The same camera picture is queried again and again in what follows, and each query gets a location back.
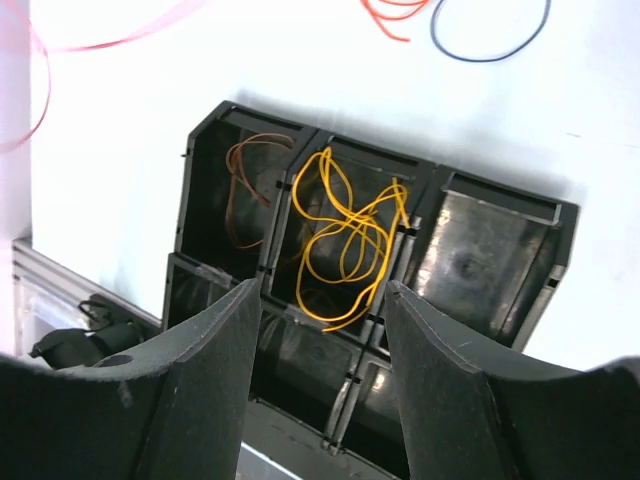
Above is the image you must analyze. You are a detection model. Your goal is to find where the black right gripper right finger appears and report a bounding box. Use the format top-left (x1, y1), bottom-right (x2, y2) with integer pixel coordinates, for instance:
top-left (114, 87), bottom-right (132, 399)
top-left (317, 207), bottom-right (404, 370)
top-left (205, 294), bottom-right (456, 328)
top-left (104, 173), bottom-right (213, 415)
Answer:
top-left (385, 281), bottom-right (639, 479)

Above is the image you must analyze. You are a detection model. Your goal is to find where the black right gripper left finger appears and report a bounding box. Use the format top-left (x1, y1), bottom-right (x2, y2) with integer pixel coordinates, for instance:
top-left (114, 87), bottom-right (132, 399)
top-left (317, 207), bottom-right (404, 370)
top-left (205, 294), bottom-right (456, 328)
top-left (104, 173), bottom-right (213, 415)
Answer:
top-left (1, 280), bottom-right (261, 479)

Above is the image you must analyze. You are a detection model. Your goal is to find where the yellow thin cable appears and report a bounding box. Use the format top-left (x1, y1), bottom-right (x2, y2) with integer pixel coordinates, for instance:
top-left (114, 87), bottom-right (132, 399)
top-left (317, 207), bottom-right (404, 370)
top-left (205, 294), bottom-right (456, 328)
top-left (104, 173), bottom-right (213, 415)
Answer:
top-left (292, 146), bottom-right (414, 334)
top-left (295, 184), bottom-right (411, 321)

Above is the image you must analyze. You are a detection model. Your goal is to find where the brown thin cable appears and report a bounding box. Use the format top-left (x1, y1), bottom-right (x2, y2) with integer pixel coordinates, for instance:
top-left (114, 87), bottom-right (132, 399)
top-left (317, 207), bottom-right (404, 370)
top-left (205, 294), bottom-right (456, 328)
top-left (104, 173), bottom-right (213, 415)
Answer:
top-left (225, 132), bottom-right (296, 250)

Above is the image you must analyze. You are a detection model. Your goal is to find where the blue thin cable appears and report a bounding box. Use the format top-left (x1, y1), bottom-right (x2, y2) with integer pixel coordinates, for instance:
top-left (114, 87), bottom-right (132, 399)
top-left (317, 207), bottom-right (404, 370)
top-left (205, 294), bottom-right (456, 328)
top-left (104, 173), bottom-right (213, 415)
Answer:
top-left (430, 0), bottom-right (552, 64)

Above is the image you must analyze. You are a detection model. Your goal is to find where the red thin cable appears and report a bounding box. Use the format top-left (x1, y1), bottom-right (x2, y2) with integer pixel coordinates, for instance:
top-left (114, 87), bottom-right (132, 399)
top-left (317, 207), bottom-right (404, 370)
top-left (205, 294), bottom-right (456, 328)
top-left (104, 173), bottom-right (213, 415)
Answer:
top-left (0, 0), bottom-right (201, 154)

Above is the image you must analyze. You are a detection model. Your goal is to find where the orange thin cable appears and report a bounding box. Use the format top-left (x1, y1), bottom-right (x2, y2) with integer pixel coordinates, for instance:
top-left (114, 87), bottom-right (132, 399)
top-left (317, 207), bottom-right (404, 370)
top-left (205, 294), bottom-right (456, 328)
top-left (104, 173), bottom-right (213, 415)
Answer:
top-left (359, 0), bottom-right (431, 42)

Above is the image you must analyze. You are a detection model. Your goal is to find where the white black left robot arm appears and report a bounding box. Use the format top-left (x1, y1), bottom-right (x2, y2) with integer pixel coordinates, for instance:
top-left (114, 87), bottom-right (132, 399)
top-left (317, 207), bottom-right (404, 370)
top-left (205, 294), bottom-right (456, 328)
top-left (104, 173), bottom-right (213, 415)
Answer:
top-left (28, 294), bottom-right (158, 370)

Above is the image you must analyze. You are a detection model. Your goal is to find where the black six-compartment bin tray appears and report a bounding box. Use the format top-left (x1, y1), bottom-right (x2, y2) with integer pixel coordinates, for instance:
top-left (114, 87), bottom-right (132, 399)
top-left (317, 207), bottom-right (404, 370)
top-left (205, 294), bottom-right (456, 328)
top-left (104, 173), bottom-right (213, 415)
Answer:
top-left (162, 101), bottom-right (579, 479)

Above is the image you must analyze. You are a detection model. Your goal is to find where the aluminium frame rail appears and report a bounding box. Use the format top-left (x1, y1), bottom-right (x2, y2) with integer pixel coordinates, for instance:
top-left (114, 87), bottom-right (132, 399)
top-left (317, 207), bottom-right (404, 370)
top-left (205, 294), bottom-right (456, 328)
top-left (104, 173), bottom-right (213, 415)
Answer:
top-left (12, 238), bottom-right (162, 332)

